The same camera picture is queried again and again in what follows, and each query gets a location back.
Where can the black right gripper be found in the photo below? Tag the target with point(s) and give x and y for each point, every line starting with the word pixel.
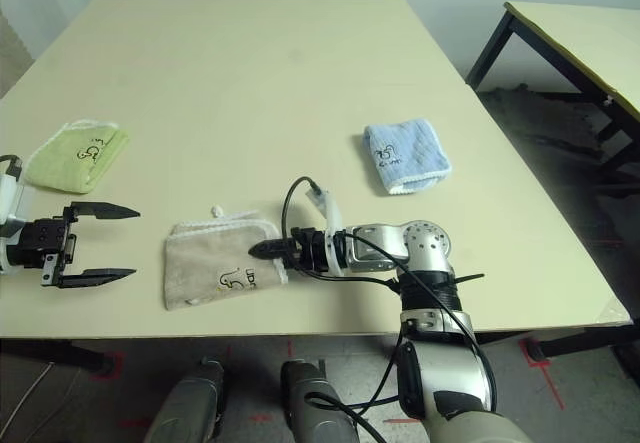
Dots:
pixel 310 250

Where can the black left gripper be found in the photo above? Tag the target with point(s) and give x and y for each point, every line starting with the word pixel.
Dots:
pixel 45 248

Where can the beige towel with white trim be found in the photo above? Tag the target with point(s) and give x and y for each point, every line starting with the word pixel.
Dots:
pixel 210 268

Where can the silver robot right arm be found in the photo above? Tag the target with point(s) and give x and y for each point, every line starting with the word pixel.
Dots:
pixel 425 263

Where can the folded green towel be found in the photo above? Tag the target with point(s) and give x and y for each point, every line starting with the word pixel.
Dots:
pixel 75 158

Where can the folded blue towel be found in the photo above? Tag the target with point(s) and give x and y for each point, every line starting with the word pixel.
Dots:
pixel 405 153

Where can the black table leg bar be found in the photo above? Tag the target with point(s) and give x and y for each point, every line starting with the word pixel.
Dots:
pixel 575 340
pixel 60 353

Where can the grey robot right leg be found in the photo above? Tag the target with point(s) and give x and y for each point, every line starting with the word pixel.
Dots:
pixel 315 403

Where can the grey robot leg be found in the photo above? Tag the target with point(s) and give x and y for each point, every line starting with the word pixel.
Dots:
pixel 190 408
pixel 315 403

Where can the grey robot left leg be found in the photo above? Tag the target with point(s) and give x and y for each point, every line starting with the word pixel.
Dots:
pixel 190 408

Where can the black furniture foot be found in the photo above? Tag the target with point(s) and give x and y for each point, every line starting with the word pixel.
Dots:
pixel 537 350

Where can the side table with black legs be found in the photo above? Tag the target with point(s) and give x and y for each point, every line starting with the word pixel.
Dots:
pixel 575 38

